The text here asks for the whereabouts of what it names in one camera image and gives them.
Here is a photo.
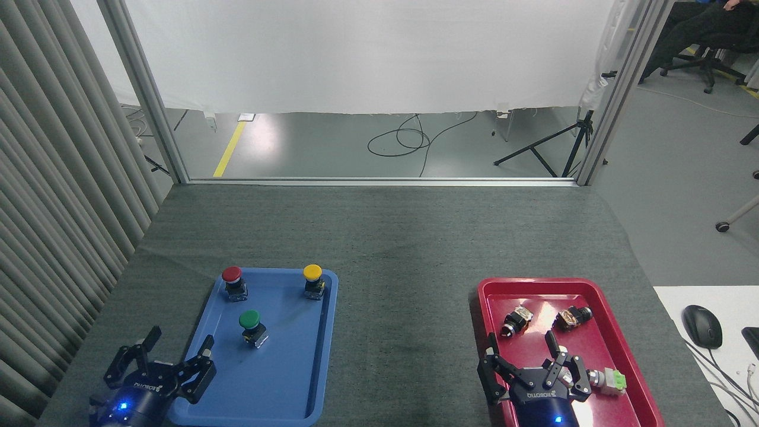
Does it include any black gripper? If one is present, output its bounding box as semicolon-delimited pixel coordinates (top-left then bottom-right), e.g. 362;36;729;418
89;325;218;427
477;330;593;427

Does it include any blue plastic tray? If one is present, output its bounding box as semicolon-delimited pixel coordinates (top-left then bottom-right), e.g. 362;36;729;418
167;267;340;427

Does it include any red push button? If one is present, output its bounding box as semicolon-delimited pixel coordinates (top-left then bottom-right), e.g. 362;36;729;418
221;266;249;303

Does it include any silver switch with green block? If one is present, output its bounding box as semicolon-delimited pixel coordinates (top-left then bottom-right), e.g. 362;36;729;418
584;367;628;397

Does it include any black office chair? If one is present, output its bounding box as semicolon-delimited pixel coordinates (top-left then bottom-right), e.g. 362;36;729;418
659;43;748;95

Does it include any white backdrop sheet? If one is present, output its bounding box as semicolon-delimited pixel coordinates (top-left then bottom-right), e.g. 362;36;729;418
69;0;618;116

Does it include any black and brown switch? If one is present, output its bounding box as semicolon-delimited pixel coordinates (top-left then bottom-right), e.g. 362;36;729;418
552;305;594;332

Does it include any yellow push button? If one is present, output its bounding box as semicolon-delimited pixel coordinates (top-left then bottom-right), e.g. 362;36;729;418
302;264;327;301

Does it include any white cable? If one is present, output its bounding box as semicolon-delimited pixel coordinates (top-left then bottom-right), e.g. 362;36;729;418
742;362;759;405

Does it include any grey pleated curtain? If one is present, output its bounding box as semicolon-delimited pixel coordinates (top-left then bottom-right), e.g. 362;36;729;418
0;0;173;427

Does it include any white stand leg with wheel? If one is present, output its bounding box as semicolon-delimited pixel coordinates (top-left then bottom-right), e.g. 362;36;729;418
715;195;759;233

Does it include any black computer mouse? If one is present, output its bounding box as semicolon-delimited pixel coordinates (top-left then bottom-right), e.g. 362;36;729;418
681;304;724;350

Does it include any black coiled floor cable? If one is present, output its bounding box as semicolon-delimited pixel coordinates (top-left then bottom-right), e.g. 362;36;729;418
366;112;479;178

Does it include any silver frame post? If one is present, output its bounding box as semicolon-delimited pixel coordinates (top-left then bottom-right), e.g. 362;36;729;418
575;0;677;187
96;0;191;185

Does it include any black tripod stand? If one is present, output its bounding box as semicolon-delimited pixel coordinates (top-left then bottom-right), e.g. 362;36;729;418
493;109;595;179

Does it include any black selector switch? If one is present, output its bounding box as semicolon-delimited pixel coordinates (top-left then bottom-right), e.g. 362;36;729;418
499;305;534;339

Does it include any red plastic tray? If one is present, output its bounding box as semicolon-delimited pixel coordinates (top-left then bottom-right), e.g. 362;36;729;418
477;277;665;427

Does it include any white desk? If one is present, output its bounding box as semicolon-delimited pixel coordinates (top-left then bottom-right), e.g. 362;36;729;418
653;285;759;427

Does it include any person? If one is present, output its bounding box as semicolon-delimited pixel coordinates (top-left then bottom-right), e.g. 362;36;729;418
639;0;759;84

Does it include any black mouse cable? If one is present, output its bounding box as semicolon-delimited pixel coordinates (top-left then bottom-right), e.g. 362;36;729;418
682;338;759;416

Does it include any translucent plastic sheet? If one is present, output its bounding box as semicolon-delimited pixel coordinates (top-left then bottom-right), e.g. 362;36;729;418
578;0;630;111

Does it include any silver frame rail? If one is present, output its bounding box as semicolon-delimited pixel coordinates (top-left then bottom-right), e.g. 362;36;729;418
188;176;579;188

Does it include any green push button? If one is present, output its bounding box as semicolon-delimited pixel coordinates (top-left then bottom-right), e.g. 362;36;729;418
238;309;269;349

